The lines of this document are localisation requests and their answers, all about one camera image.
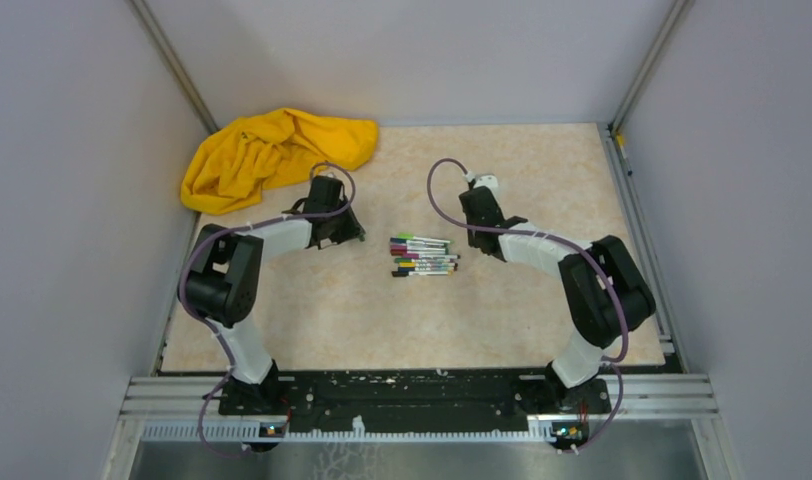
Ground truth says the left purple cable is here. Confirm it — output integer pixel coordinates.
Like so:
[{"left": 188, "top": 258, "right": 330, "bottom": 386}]
[{"left": 177, "top": 162, "right": 357, "bottom": 460}]

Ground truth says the yellow cloth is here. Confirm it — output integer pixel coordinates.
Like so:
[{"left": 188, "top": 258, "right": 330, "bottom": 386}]
[{"left": 179, "top": 108, "right": 379, "bottom": 215}]

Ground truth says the aluminium frame rail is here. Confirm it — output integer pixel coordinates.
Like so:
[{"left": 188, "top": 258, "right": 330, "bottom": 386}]
[{"left": 120, "top": 369, "right": 719, "bottom": 443}]

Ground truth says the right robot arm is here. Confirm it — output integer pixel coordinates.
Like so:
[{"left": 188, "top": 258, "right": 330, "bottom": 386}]
[{"left": 459, "top": 186, "right": 656, "bottom": 412}]

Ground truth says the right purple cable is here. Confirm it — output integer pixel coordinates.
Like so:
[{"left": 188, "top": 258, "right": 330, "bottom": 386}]
[{"left": 426, "top": 157, "right": 630, "bottom": 454}]

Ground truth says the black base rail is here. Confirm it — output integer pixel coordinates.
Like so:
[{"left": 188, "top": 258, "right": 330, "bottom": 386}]
[{"left": 217, "top": 367, "right": 612, "bottom": 434}]

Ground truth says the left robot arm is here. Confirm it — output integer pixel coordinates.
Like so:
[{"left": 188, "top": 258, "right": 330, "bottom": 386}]
[{"left": 178, "top": 175, "right": 365, "bottom": 414}]

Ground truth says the purple cable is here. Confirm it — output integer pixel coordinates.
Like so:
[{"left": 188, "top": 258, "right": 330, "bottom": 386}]
[
  {"left": 177, "top": 162, "right": 357, "bottom": 460},
  {"left": 426, "top": 157, "right": 630, "bottom": 454}
]

